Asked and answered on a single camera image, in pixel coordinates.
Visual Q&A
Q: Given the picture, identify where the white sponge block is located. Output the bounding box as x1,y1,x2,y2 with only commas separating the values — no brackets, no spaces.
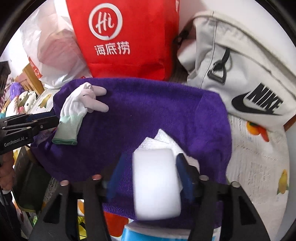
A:
132,149,181,221

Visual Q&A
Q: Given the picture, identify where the white glove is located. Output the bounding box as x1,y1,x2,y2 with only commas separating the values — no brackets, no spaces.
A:
52,82,109,146

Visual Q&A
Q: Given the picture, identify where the person's left hand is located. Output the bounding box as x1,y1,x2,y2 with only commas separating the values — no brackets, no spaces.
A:
0,151,15,191

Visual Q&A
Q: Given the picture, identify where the white cow plush toy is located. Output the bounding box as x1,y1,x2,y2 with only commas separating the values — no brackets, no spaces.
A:
6,91,37,117

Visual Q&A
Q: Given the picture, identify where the purple plush toy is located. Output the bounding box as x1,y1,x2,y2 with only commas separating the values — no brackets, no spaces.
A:
10,82,25,101

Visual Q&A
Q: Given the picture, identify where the wooden bed headboard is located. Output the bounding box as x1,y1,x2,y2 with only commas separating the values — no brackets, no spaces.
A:
15,64,44,96

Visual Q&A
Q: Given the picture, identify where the dark green box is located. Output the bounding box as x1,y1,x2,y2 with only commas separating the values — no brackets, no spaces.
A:
13,147,51,213

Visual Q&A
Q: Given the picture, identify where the blue tissue pack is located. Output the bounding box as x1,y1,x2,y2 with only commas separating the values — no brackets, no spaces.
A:
121,222,218,241

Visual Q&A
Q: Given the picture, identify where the fruit pattern tablecloth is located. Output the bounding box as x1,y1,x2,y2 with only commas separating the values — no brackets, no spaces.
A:
226,116,289,236

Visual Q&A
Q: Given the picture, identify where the white plastic Miniso bag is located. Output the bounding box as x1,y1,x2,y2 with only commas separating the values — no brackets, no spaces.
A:
20,1,91,89

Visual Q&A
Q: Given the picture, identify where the purple towel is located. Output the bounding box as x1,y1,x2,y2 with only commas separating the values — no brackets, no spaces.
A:
31,77,233,229

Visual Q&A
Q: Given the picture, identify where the red paper shopping bag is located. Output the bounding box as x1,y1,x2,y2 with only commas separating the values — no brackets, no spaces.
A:
66,0,180,81

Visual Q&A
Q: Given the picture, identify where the grey Nike waist bag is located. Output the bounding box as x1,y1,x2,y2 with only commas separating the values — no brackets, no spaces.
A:
178,11,295,130

